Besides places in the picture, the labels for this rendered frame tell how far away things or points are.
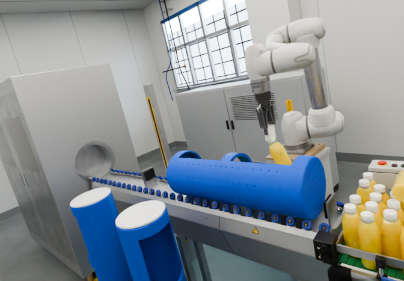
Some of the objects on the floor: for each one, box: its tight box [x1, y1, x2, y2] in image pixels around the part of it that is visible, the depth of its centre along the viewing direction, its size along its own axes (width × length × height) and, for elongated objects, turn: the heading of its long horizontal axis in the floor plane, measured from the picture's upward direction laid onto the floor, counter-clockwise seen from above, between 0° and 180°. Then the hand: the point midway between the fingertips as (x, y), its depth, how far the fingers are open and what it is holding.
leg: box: [192, 240, 212, 281], centre depth 213 cm, size 6×6×63 cm
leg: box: [176, 235, 197, 281], centre depth 203 cm, size 6×6×63 cm
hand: (269, 133), depth 132 cm, fingers closed on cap, 4 cm apart
